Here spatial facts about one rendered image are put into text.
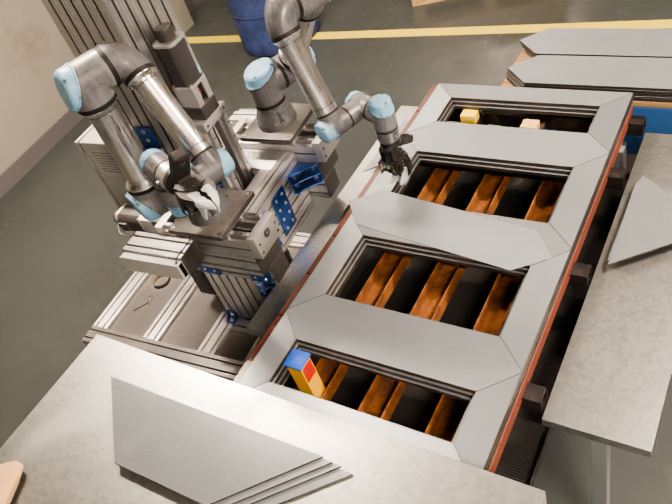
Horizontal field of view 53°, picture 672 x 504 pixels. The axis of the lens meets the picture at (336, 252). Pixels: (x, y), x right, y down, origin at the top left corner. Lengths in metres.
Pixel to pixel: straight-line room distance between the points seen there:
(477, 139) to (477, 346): 0.91
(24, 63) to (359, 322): 4.02
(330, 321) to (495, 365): 0.51
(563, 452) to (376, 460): 1.26
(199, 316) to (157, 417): 1.48
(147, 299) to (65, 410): 1.54
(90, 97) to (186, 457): 0.96
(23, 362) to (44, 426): 1.98
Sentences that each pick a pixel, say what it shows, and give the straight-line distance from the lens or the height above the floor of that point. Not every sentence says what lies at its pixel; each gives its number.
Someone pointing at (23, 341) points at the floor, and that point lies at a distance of 4.07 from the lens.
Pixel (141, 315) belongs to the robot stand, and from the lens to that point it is 3.39.
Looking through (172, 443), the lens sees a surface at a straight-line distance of 1.70.
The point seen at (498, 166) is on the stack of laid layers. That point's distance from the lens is 2.42.
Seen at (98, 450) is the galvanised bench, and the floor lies 1.05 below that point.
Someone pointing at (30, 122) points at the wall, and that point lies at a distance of 5.54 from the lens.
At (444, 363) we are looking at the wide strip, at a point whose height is 0.86.
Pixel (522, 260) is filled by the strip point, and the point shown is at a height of 0.86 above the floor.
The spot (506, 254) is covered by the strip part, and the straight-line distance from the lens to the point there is 2.08.
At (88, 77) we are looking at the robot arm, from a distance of 1.94.
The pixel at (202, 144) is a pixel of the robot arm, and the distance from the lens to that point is 1.90.
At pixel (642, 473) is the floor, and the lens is 2.64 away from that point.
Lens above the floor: 2.36
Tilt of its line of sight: 42 degrees down
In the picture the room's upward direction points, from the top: 21 degrees counter-clockwise
